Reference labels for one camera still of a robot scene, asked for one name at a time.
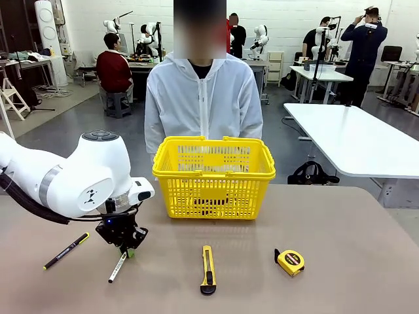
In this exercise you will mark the white drawer cabinet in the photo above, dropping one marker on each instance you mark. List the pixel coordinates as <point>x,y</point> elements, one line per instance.
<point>275,67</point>

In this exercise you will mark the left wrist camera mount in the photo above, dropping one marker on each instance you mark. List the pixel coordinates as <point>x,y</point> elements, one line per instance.
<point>110,205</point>

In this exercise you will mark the large white table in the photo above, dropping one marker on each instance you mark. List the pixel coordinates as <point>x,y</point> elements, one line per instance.
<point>353,140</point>

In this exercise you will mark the black pen yellow cap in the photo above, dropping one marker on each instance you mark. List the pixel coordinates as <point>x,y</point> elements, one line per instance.
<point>65,251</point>

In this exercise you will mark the black white marker pen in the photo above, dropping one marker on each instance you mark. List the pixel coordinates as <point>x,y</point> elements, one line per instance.
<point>116,269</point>

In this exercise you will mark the white humanoid robot black stand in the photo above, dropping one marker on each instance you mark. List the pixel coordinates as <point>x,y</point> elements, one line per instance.
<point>150,37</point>

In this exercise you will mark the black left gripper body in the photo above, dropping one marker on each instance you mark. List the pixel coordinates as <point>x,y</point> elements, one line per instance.
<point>119,230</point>

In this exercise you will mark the seated person red sweater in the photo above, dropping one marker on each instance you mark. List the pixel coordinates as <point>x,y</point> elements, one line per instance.
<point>113,72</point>

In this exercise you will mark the yellow black utility knife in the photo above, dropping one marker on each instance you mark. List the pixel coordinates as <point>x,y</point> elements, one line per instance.
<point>208,271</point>

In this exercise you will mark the white tower air conditioner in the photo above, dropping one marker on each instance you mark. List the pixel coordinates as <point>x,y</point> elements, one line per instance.
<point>49,32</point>

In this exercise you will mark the yellow plastic shopping basket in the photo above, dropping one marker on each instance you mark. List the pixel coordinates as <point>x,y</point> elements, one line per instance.
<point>214,193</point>

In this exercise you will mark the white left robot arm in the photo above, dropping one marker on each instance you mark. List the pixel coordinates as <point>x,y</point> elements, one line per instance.
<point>72,176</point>

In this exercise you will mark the person in black red top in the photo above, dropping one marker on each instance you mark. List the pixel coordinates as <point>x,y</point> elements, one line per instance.
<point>237,36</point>

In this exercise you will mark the man in navy jacket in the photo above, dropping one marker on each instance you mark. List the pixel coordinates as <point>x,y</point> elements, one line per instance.
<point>365,55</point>

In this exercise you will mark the person in white hoodie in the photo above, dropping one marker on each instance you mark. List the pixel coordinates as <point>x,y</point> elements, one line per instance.
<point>183,104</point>

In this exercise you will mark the white humanoid robot with stick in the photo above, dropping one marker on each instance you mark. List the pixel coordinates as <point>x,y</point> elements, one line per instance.
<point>113,27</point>

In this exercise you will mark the black bag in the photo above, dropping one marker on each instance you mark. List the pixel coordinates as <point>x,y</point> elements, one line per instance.
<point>311,175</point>

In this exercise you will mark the background robot workbench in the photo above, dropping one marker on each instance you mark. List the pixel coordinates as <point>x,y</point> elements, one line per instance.
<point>140,63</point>

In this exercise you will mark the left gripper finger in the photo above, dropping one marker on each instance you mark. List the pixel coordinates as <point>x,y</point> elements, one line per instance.
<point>131,252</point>
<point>123,250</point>

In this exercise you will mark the white wooden step ladder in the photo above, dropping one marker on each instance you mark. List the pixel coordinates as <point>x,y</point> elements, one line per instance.
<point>12,97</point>

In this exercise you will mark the man in black shirt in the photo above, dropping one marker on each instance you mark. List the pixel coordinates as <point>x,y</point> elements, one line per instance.
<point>311,41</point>

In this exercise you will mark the white background work table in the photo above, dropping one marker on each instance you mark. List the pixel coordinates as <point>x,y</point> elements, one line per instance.
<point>320,75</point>

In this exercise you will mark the white robot on tripod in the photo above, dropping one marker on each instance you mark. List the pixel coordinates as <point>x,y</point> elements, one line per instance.
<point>322,39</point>

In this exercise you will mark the grey plastic stool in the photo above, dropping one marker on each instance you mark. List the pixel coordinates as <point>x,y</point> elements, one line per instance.
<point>118,104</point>

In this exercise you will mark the yellow tape measure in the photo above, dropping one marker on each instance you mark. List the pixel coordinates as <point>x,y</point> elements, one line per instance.
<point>290,260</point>

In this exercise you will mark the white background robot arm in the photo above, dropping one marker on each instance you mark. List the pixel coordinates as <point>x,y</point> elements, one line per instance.
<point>260,39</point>

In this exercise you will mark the grey cluttered desk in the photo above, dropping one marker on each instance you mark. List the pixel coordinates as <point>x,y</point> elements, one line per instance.
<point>29,62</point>

